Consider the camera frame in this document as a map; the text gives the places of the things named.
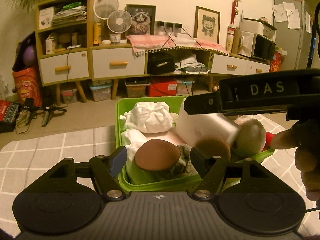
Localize santa plush toy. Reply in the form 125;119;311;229
231;116;274;158

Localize orange snack bag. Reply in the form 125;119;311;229
12;67;42;107

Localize grey brown plush toy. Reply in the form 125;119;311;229
134;137;231;172

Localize red black carton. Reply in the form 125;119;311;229
0;100;21;133

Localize black tripod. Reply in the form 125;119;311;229
23;98;67;127

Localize white cloth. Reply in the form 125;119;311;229
119;102;174;160

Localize purple ball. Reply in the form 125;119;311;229
23;46;37;66

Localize pink checkered cloth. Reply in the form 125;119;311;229
126;34;229;55

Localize cat picture frame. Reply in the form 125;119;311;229
126;4;156;35

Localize black box on shelf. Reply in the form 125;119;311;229
148;52;175;75

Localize red storage box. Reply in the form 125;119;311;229
147;77;177;97

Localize cartoon girl picture frame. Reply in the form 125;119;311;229
194;6;220;43

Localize black microwave oven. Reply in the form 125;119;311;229
252;34;276;61

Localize large white fan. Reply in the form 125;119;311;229
93;0;119;20

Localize person right hand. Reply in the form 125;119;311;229
271;120;319;207

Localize grey refrigerator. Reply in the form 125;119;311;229
272;0;312;71

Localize wooden cabinet white drawers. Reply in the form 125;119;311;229
35;0;270;90

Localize clear plastic storage box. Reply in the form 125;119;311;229
89;83;112;102

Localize small white desk fan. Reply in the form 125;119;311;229
107;10;132;44

